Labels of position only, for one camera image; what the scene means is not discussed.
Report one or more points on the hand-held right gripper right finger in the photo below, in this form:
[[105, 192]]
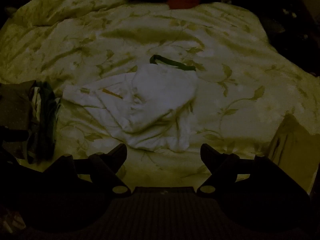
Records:
[[208, 155]]

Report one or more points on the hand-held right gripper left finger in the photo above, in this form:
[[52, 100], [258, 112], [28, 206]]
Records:
[[119, 155]]

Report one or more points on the white small shirt green collar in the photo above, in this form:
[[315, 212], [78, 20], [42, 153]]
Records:
[[150, 100]]

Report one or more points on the pile of folded clothes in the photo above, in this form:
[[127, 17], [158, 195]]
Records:
[[43, 120]]

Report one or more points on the yellow-green sheet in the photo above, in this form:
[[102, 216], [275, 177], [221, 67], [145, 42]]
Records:
[[292, 150]]

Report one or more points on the pale floral blanket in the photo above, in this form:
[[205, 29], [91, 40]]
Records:
[[225, 55]]

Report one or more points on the pale floral pillow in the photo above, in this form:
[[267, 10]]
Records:
[[67, 0]]

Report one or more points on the red cloth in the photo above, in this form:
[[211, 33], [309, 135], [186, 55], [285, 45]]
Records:
[[182, 2]]

